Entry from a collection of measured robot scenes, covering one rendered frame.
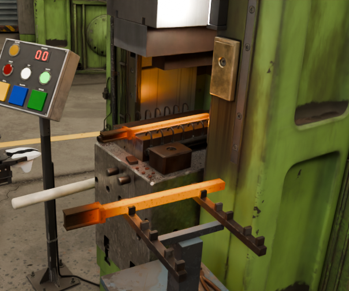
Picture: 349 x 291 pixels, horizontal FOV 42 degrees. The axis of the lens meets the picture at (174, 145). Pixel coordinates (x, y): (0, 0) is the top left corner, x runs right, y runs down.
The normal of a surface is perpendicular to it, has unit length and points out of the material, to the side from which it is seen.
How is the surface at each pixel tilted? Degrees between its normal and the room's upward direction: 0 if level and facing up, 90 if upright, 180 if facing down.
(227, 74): 90
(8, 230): 0
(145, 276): 0
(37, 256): 0
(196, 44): 90
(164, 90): 90
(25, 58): 60
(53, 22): 90
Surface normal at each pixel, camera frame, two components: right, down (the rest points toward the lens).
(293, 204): 0.60, 0.34
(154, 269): 0.06, -0.92
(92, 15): 0.33, 0.38
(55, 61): -0.38, -0.18
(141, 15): -0.80, 0.19
